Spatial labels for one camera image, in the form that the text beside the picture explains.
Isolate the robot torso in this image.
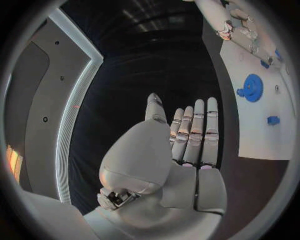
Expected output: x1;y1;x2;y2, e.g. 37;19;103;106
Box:
3;8;105;206

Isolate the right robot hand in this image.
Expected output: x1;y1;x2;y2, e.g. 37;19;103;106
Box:
227;0;283;65

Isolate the blue gear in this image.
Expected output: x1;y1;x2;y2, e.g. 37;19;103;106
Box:
235;73;265;103

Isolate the blue block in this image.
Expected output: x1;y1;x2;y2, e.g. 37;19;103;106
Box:
266;115;282;127

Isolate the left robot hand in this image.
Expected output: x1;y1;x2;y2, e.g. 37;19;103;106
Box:
82;92;229;240

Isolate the white task board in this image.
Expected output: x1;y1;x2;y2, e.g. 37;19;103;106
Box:
219;38;297;161

